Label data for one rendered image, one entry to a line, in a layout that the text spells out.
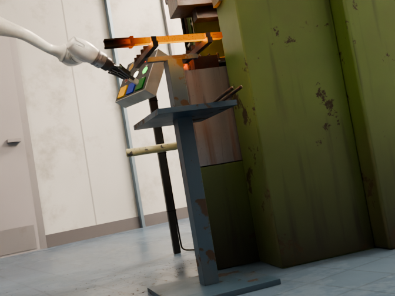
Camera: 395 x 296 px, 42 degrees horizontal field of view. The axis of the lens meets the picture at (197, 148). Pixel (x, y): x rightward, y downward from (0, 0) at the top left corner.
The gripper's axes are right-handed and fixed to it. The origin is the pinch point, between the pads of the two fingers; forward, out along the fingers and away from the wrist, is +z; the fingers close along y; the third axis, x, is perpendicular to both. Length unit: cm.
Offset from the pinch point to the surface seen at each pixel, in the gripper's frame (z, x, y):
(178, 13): -7.6, 22.9, 43.5
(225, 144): 22, -42, 70
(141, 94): 8.2, -5.4, -0.6
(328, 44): 31, 2, 113
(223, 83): 11, -16, 71
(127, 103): 9.9, -5.4, -19.1
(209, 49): 19.7, 19.7, 38.5
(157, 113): -33, -62, 101
